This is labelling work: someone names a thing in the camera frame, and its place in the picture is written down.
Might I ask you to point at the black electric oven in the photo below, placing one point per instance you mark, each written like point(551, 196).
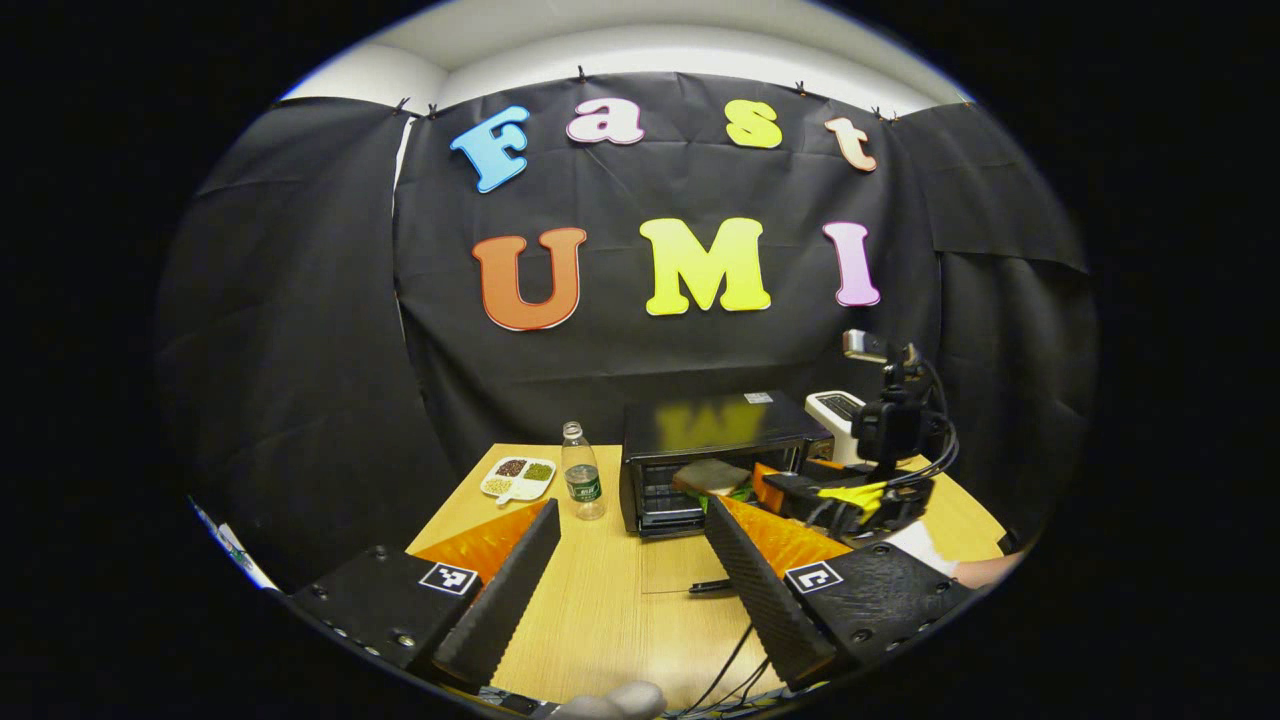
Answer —
point(700, 425)

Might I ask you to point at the white divided plate of beans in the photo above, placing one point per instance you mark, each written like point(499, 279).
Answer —
point(518, 478)

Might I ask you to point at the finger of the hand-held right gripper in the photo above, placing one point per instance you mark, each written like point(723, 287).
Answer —
point(828, 465)
point(790, 488)

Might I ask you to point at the black backdrop cloth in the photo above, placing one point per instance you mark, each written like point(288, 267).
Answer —
point(300, 350)

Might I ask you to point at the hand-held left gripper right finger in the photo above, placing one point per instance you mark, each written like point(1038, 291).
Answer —
point(770, 608)

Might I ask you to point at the white toaster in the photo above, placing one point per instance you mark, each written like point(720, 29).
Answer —
point(840, 410)

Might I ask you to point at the clear plastic water bottle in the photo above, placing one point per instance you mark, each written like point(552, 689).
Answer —
point(584, 480)

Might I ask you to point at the small black box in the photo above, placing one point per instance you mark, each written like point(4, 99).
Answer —
point(712, 587)

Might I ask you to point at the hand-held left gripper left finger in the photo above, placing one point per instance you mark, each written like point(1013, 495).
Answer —
point(505, 608)

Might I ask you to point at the lettuce sandwich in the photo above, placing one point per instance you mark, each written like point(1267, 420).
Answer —
point(712, 476)

